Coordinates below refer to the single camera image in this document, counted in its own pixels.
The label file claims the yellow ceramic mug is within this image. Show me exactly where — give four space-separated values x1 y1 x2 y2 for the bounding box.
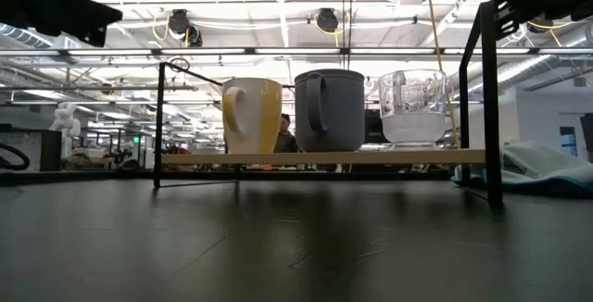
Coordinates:
221 77 284 156

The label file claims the black hose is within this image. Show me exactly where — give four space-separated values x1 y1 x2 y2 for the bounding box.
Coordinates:
0 142 32 172

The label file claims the black cabinet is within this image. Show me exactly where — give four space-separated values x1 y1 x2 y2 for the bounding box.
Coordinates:
38 129 63 172

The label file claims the black frame wooden shelf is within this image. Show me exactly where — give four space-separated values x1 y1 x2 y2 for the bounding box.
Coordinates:
152 0 505 209

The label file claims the person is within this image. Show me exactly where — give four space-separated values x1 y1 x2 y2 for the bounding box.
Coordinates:
272 112 300 155

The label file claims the silver ventilation duct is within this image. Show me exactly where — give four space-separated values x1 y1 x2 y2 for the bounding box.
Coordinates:
466 22 593 95

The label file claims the teal cloth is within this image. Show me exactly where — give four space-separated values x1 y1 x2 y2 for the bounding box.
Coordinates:
450 141 593 200

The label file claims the grey matte mug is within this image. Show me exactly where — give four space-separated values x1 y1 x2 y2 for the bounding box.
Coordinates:
293 68 366 154

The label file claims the black monitor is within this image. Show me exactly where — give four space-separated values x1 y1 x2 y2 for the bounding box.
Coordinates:
363 107 391 145

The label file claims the black ceiling cord reel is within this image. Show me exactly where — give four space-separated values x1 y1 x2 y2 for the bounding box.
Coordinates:
167 8 192 37
315 7 340 34
186 24 204 48

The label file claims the clear plastic measuring cup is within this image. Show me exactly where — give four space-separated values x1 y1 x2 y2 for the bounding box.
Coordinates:
377 69 448 149

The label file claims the yellow cable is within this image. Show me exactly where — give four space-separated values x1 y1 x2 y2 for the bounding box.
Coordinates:
423 0 462 150

